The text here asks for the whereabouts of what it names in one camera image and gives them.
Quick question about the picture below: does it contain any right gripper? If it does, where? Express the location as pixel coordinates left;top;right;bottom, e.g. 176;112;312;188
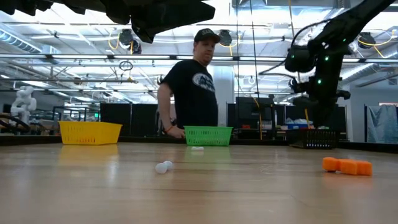
292;88;352;129

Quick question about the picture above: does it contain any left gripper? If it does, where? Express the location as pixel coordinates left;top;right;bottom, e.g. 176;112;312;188
0;0;216;45

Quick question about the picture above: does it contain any orange pumpkin-head skeleton figure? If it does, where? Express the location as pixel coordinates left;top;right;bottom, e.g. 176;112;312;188
322;156;373;177

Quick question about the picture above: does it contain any black partition screen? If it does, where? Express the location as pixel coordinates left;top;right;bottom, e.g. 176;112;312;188
275;105;348;134
99;103;160;137

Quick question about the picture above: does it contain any black plastic basket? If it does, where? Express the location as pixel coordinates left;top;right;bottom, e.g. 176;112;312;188
287;128;341;149

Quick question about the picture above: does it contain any blue box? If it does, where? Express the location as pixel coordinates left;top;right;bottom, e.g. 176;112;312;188
285;122;312;130

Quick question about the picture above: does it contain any black cabinet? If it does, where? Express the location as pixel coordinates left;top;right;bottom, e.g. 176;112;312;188
226;96;275;130

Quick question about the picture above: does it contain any person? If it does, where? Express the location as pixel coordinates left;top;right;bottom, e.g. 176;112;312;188
156;27;222;140

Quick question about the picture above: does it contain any white building column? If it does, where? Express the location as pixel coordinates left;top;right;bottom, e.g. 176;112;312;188
213;65;236;126

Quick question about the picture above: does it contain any green plastic basket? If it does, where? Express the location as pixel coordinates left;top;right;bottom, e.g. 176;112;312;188
184;125;234;147

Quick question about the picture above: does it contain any person's hand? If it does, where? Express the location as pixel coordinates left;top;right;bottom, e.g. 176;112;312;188
167;126;187;139

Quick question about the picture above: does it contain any yellow plastic basket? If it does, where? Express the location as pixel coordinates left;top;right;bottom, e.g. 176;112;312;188
58;120;123;146

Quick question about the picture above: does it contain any yellow hanging strap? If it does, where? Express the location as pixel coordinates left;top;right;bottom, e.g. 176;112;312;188
287;0;312;129

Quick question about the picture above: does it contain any silver ceiling duct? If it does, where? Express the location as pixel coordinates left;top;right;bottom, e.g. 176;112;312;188
340;62;398;93
0;27;43;54

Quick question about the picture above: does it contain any black hanging cable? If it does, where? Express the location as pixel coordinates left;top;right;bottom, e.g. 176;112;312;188
249;0;264;141

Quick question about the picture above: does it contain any black table frame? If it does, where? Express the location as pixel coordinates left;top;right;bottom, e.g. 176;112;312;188
0;133;398;151

